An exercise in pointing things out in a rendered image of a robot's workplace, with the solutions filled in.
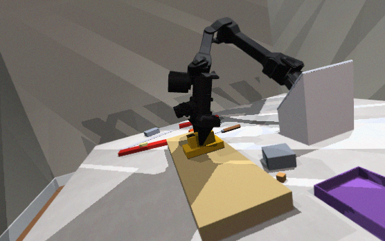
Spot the purple shallow tray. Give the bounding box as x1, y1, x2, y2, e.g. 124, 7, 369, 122
314, 166, 385, 241

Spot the small orange cube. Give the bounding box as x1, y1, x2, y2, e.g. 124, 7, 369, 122
276, 172, 286, 183

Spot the tan wooden floor panel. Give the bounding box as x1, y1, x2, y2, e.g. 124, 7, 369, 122
166, 131, 294, 241

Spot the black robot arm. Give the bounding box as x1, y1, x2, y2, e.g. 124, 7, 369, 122
168, 17, 305, 118

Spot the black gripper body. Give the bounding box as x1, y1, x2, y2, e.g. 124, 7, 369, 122
185, 93, 221, 127

